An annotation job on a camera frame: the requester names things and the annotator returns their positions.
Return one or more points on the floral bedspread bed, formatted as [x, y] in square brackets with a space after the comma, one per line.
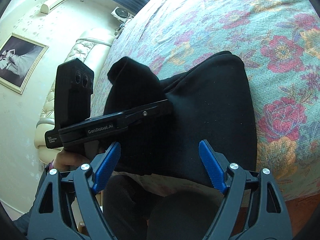
[278, 42]

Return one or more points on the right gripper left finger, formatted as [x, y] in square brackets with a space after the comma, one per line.
[66, 206]

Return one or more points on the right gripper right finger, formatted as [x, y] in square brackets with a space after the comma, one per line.
[267, 216]

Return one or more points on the framed wedding photo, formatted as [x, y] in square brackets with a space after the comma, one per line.
[19, 57]

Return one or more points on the white box fan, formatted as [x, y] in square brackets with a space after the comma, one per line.
[121, 14]

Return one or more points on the black pants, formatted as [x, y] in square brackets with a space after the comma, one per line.
[211, 101]

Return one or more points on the person's dark trouser leg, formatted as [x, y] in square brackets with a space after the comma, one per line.
[134, 213]

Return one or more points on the cream tufted headboard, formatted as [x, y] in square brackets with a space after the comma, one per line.
[69, 98]

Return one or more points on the person's left hand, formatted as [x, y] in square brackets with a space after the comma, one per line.
[65, 160]

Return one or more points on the white wall air conditioner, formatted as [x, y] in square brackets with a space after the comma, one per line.
[50, 5]

